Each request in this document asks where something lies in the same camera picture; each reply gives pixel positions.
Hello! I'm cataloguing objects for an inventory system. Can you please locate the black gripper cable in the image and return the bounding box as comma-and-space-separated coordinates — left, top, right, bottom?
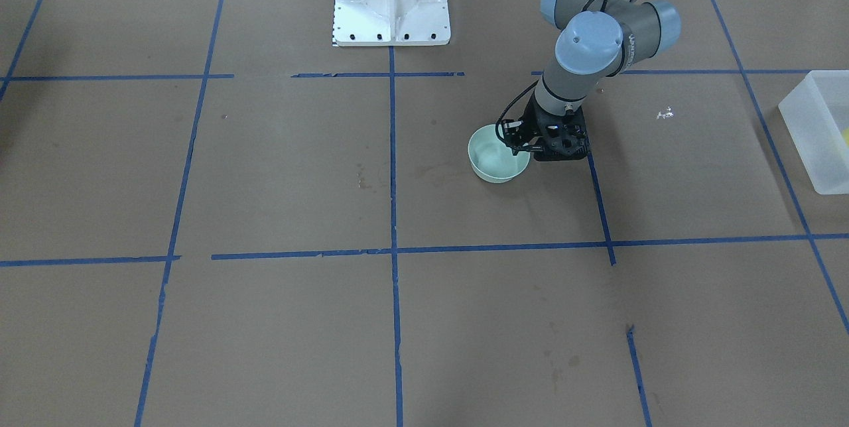
495, 80, 539, 143

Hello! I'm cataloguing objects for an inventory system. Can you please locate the mint green bowl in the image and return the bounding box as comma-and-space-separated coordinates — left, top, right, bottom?
467, 124, 531, 184

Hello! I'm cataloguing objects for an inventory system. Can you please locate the translucent white plastic box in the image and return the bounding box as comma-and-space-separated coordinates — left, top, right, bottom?
779, 70, 848, 195

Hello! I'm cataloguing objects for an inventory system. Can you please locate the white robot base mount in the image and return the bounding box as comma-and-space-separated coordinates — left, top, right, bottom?
332, 0, 452, 47

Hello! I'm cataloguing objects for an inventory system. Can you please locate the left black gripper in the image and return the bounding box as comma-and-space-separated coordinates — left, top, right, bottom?
496, 97, 590, 162

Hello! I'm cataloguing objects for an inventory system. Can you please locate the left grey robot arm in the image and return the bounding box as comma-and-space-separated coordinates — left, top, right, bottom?
494, 0, 682, 161

